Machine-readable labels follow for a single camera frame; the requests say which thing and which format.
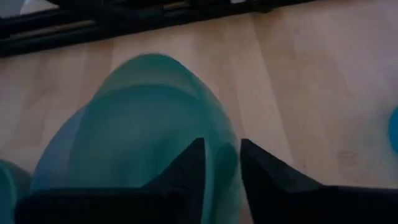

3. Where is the blue plastic bowl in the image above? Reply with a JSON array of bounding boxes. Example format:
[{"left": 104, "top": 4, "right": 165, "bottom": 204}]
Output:
[{"left": 387, "top": 107, "right": 398, "bottom": 156}]

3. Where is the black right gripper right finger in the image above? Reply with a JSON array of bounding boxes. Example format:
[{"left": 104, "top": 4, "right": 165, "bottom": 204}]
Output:
[{"left": 240, "top": 138, "right": 398, "bottom": 224}]

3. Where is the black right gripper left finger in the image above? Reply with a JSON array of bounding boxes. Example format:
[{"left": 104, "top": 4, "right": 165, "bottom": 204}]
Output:
[{"left": 14, "top": 138, "right": 206, "bottom": 224}]

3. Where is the black metal table frame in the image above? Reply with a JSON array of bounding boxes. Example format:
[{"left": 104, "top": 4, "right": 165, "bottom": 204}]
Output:
[{"left": 0, "top": 0, "right": 315, "bottom": 58}]

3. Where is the teal plastic bowl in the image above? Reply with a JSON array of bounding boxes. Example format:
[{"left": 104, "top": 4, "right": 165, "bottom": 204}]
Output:
[
  {"left": 30, "top": 53, "right": 244, "bottom": 224},
  {"left": 0, "top": 159, "right": 32, "bottom": 224}
]

